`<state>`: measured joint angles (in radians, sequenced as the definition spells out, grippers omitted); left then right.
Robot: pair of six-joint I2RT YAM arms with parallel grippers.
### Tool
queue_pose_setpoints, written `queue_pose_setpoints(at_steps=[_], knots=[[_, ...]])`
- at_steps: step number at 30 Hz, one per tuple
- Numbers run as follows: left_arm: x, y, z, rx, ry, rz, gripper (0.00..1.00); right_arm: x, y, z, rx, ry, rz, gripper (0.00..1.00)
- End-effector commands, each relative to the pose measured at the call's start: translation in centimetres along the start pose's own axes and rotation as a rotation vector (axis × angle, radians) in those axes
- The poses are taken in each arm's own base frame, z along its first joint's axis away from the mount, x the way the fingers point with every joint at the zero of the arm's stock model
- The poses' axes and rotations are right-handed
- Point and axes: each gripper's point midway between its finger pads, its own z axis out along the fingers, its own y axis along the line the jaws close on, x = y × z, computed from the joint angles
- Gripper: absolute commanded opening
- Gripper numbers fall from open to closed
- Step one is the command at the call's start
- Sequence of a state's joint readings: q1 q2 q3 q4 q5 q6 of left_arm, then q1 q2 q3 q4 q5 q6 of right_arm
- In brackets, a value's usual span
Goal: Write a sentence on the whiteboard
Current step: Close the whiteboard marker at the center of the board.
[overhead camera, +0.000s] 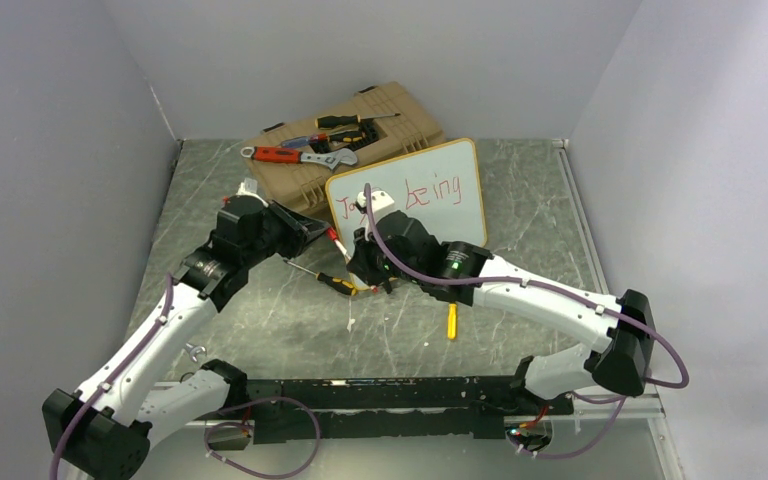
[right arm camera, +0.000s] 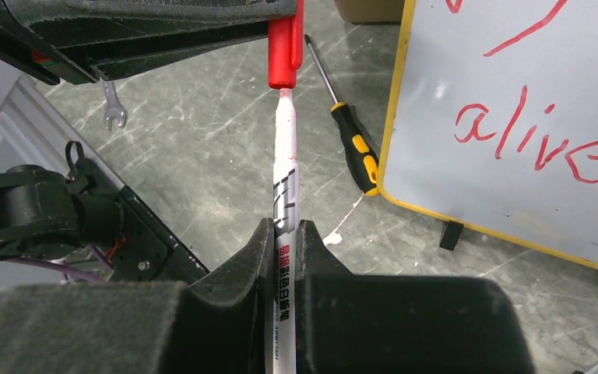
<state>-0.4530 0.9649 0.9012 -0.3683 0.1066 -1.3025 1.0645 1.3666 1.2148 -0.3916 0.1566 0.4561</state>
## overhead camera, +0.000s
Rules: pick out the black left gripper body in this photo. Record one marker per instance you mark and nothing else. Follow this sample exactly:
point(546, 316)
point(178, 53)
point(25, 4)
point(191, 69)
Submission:
point(275, 238)

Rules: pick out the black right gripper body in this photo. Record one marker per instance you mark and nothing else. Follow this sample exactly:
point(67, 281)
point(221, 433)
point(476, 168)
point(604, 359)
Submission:
point(409, 276)

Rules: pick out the yellow-framed whiteboard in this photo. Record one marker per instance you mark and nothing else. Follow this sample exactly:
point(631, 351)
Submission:
point(440, 186)

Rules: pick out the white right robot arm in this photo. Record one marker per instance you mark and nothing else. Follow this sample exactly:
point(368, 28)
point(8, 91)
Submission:
point(613, 335)

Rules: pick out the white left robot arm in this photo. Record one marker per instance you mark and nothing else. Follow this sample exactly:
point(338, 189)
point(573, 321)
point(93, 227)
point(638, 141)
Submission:
point(106, 426)

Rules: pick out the black orange screwdriver on table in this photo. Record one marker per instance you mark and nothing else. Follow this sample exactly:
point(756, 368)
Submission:
point(336, 284)

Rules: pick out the blue red screwdriver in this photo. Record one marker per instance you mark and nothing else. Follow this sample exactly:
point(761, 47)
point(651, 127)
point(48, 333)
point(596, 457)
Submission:
point(303, 141)

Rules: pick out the black yellow tool in toolbox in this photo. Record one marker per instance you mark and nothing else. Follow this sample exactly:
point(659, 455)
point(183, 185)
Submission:
point(354, 139)

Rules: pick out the black yellow screwdriver on toolbox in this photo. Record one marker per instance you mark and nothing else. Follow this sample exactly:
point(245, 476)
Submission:
point(331, 122)

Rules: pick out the silver open-end wrench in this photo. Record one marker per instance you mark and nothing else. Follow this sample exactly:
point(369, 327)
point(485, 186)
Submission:
point(194, 352)

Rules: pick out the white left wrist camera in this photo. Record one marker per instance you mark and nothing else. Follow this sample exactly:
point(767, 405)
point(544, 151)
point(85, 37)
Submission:
point(248, 187)

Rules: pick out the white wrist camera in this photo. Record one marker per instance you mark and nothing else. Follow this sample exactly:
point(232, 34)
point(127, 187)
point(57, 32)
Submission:
point(248, 187)
point(378, 202)

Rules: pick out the yellow handle screwdriver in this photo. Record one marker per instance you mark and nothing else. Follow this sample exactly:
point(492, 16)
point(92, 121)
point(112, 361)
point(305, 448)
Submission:
point(452, 322)

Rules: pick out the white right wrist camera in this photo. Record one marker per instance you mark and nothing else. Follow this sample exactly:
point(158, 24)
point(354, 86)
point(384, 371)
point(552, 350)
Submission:
point(378, 202)

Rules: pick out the red handle adjustable wrench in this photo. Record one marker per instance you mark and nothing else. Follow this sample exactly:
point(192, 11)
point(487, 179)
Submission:
point(278, 155)

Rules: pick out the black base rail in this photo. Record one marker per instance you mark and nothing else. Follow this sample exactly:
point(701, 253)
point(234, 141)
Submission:
point(302, 409)

